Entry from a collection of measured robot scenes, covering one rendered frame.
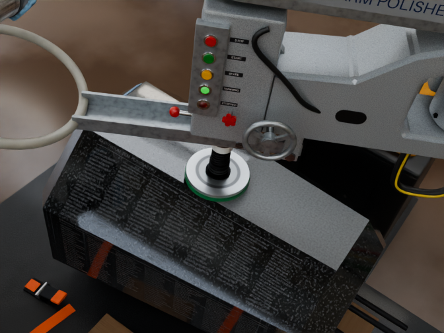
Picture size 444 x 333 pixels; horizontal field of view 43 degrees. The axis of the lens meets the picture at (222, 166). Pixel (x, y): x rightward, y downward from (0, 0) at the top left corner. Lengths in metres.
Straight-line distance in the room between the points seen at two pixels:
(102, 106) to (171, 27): 2.22
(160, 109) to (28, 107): 1.70
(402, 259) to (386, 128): 1.45
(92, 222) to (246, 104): 0.79
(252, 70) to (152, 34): 2.51
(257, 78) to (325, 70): 0.18
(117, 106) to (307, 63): 0.63
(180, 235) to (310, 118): 0.63
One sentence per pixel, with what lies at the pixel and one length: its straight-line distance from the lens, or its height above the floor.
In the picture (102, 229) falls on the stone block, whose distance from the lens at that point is 2.01.
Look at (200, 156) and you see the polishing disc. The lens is 1.90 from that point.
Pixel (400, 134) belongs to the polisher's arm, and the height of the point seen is 1.25.
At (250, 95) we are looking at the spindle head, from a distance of 1.48.
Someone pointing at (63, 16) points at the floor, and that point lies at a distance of 4.07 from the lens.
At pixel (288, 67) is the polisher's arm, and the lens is 1.47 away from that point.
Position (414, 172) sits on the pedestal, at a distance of 2.28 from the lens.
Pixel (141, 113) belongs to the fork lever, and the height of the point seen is 1.05.
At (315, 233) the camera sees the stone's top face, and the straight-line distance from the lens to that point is 1.84.
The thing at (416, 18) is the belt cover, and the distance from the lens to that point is 1.37.
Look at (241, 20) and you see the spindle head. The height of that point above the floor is 1.53.
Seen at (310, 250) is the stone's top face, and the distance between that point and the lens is 1.80.
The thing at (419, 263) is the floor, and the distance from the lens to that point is 2.99.
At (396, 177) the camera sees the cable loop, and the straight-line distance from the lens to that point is 1.86.
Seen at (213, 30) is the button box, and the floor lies 1.51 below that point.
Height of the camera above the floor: 2.28
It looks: 48 degrees down
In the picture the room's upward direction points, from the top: 10 degrees clockwise
